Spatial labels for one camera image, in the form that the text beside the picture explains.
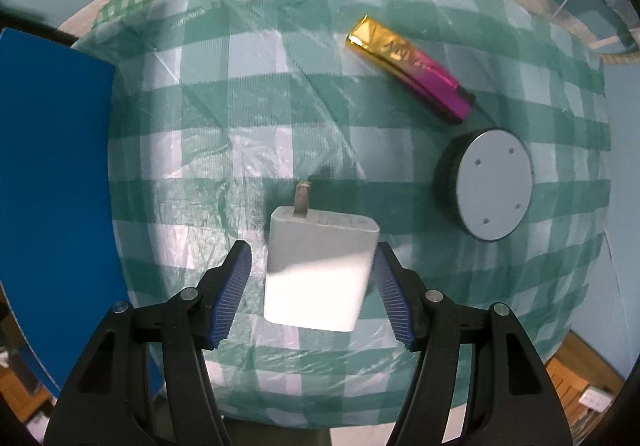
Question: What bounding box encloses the green checked plastic tablecloth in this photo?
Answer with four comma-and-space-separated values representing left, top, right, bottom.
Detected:
67, 0, 613, 429

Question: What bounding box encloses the beige rope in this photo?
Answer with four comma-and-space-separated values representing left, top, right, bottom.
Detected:
602, 50, 640, 68

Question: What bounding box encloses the white plug charger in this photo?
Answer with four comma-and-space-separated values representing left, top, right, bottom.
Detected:
262, 182, 381, 333

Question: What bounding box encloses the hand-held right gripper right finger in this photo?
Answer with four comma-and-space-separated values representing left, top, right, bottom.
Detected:
375, 242, 573, 446

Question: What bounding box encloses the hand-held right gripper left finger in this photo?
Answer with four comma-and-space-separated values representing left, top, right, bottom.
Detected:
44, 241, 252, 446

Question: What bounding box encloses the black and grey round disc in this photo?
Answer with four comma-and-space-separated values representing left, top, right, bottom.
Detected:
434, 127, 535, 243

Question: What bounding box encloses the gold and pink slim box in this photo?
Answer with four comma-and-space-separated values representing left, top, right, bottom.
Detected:
345, 16, 473, 125

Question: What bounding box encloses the blue-sided cardboard box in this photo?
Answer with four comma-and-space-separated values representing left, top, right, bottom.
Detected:
0, 27, 166, 399

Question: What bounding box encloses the wooden crate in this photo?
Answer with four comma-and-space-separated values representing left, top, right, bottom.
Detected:
545, 331, 627, 427

